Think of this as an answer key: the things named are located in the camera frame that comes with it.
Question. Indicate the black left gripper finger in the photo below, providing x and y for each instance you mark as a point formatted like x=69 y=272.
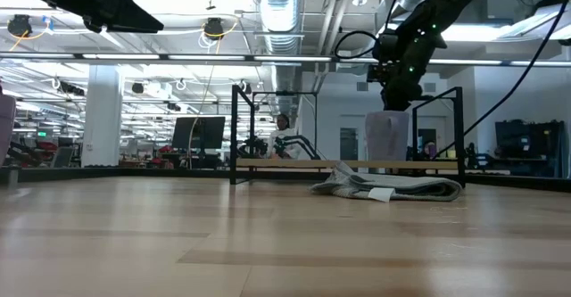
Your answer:
x=120 y=11

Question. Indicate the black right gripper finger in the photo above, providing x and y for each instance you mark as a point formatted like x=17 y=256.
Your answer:
x=401 y=101

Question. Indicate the large pale lilac mug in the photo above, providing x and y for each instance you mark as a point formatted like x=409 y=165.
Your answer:
x=379 y=141

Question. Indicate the black background robot arm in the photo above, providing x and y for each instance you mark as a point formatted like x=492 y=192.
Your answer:
x=254 y=147
x=296 y=141

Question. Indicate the small yellow cup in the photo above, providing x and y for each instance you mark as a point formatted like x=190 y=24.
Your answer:
x=451 y=154

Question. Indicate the grey folded towel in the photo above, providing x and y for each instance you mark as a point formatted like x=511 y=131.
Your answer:
x=401 y=187

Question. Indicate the white square pillar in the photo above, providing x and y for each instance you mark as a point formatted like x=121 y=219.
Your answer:
x=102 y=118

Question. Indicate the person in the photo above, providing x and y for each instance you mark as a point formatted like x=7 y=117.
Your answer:
x=282 y=143

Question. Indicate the black monitor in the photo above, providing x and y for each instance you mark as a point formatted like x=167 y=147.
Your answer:
x=198 y=132

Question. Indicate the grey office chair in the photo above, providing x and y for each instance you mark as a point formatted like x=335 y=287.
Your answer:
x=62 y=156

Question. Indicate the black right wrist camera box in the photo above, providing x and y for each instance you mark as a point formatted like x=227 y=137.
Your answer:
x=377 y=73

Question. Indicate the black metal rack frame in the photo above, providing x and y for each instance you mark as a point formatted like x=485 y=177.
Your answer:
x=285 y=163

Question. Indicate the overhead rig frame bar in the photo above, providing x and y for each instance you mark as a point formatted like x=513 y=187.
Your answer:
x=250 y=59

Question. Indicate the black table edge rail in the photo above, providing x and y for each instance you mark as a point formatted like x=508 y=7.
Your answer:
x=134 y=173

